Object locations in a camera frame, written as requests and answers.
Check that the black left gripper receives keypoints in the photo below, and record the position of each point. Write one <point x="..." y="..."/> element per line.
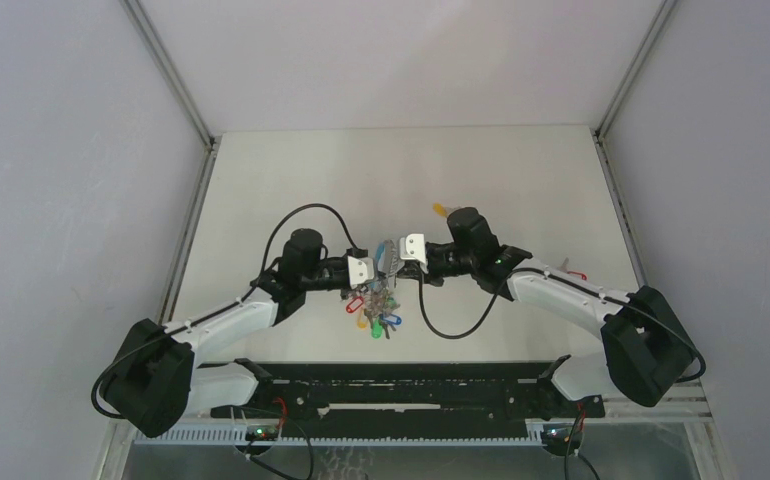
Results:
<point x="344" y="293"/>

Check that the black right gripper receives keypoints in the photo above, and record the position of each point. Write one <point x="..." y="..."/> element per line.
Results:
<point x="429" y="277"/>

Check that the red tagged key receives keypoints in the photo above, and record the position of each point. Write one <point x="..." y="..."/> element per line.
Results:
<point x="354" y="304"/>
<point x="565" y="268"/>

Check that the yellow tagged key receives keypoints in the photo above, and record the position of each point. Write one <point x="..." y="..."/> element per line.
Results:
<point x="441" y="210"/>
<point x="362" y="322"/>

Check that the blue tagged key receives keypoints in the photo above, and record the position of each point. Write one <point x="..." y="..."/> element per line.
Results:
<point x="392" y="319"/>

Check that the green tagged key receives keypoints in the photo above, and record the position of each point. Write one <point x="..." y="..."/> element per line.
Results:
<point x="378" y="329"/>

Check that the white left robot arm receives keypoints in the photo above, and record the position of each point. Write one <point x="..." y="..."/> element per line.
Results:
<point x="162" y="373"/>

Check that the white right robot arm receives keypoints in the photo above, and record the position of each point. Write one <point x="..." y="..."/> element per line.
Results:
<point x="582" y="303"/>

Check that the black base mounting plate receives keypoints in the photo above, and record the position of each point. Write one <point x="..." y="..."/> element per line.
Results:
<point x="374" y="423"/>

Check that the left green led board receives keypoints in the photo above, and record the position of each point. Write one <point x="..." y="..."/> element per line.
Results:
<point x="261" y="434"/>

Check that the green led board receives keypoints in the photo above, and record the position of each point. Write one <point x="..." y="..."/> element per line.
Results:
<point x="562" y="434"/>
<point x="261" y="434"/>

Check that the right green led board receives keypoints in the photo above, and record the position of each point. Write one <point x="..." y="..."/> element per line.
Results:
<point x="562" y="434"/>

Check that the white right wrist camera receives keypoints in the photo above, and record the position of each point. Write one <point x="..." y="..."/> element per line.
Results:
<point x="412" y="248"/>

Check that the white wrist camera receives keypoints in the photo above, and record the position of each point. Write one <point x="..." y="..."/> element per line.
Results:
<point x="412" y="248"/>
<point x="361" y="271"/>

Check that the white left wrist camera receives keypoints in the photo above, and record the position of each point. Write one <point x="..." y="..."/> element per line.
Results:
<point x="361" y="271"/>

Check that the left aluminium table rail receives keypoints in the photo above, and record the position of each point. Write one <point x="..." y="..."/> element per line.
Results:
<point x="173" y="283"/>

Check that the aluminium table rail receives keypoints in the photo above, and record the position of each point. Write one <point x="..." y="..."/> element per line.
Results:
<point x="630" y="232"/>
<point x="173" y="283"/>

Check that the white comb cable duct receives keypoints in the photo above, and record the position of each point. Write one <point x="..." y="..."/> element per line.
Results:
<point x="238" y="435"/>

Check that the right aluminium table rail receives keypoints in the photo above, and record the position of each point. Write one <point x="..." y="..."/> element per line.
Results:
<point x="630" y="232"/>

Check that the left aluminium frame post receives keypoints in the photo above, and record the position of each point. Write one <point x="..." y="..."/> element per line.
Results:
<point x="154" y="44"/>

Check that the aluminium frame post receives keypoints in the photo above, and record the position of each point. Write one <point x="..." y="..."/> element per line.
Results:
<point x="643" y="52"/>
<point x="154" y="44"/>

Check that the right aluminium frame post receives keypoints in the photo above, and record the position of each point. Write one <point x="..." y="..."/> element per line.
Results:
<point x="643" y="52"/>

